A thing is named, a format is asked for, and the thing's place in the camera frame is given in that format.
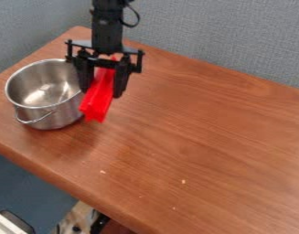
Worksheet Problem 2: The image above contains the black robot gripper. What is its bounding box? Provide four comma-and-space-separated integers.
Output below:
65, 8, 145, 98

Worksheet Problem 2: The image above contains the red plastic block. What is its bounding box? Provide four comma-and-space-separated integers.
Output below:
78, 56, 119, 124

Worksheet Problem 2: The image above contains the metal pot with handle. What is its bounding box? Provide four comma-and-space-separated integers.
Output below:
6, 58, 83, 130

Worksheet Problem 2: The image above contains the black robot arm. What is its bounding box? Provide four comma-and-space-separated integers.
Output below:
65, 0, 146, 98

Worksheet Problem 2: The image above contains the beige object under table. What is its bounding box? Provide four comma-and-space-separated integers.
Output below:
50, 201, 110, 234

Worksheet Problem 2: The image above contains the black chair frame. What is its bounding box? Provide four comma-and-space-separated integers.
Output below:
0, 210, 37, 234

